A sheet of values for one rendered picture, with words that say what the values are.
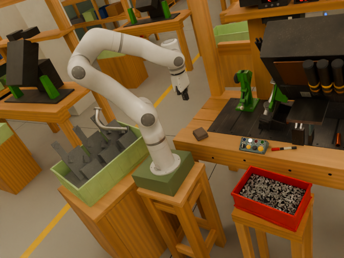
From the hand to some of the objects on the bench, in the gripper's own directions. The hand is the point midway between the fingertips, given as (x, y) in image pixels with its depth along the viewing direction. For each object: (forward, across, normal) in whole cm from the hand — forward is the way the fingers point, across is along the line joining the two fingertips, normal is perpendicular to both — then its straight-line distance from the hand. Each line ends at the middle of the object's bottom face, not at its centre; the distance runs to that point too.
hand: (185, 96), depth 151 cm
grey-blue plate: (+40, +24, -58) cm, 74 cm away
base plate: (+42, +40, -49) cm, 76 cm away
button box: (+44, +10, -30) cm, 54 cm away
